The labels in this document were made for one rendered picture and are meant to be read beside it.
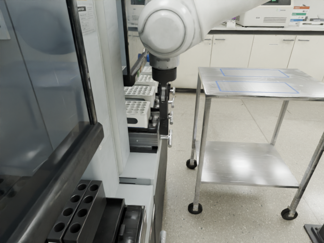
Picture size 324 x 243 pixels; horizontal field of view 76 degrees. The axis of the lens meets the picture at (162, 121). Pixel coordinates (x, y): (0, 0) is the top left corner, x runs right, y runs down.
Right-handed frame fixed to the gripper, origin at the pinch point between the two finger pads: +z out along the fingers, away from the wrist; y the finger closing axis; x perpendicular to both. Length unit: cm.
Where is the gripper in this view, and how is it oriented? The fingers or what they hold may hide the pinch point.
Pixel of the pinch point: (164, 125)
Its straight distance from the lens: 71.9
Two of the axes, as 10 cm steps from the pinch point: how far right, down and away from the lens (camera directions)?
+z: 0.0, 8.7, 4.9
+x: 10.0, 0.3, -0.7
